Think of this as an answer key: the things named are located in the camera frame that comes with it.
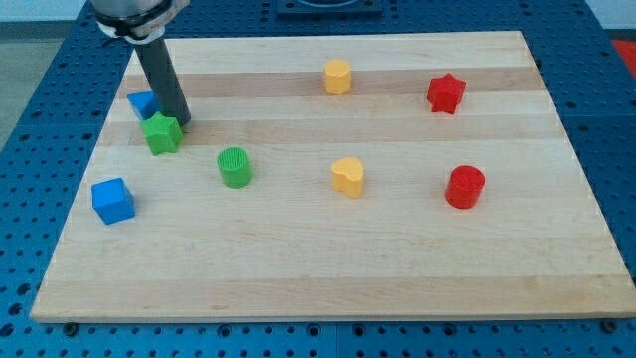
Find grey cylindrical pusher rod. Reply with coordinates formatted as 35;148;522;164
135;36;191;126

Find blue block behind rod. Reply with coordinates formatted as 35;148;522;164
127;91;160;120

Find green star block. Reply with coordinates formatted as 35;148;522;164
140;112;183;155

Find green cylinder block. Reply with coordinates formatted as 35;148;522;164
217;146;252;189

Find blue cube block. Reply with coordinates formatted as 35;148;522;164
91;178;135;225

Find yellow hexagon block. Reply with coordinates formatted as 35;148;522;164
323;59;352;95

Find yellow heart block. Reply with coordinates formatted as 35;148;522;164
330;157;365;199

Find wooden board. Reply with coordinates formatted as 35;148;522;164
31;31;635;323

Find red star block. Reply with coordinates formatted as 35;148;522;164
426;73;467;114

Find red cylinder block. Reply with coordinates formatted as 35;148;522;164
445;165;486;210

